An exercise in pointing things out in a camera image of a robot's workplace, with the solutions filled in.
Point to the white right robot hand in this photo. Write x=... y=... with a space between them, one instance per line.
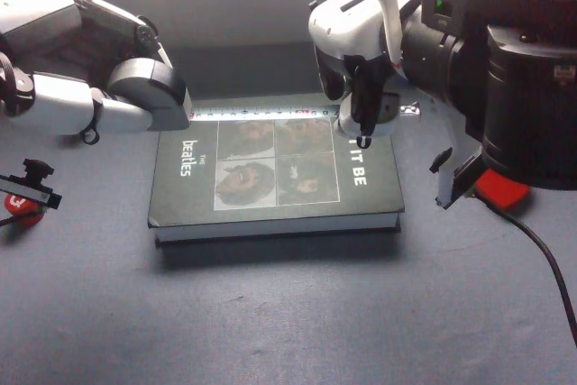
x=351 y=15

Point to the white grey tape measure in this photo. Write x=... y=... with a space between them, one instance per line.
x=149 y=83

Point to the black Let It Be album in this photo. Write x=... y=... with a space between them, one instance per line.
x=252 y=218

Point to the red heart block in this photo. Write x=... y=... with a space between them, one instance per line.
x=500 y=193

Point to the grey table cloth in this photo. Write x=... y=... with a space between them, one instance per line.
x=270 y=313

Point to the red cylinder block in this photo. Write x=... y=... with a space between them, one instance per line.
x=22 y=218

